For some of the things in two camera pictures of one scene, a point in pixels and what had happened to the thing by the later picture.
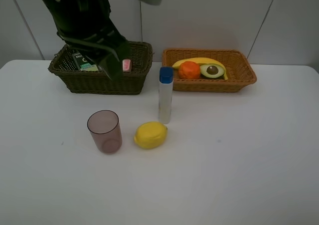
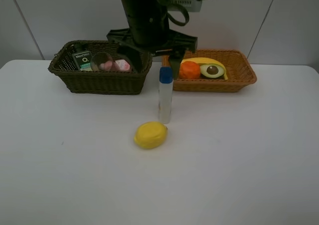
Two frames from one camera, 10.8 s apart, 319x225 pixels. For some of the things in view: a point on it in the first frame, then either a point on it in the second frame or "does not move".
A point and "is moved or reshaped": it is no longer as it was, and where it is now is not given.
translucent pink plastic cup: [103, 125] is moved or reshaped
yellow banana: [201, 61] does not move
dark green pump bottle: [83, 64] does not move
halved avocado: [212, 71] does not move
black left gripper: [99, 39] → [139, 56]
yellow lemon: [150, 135] does not move
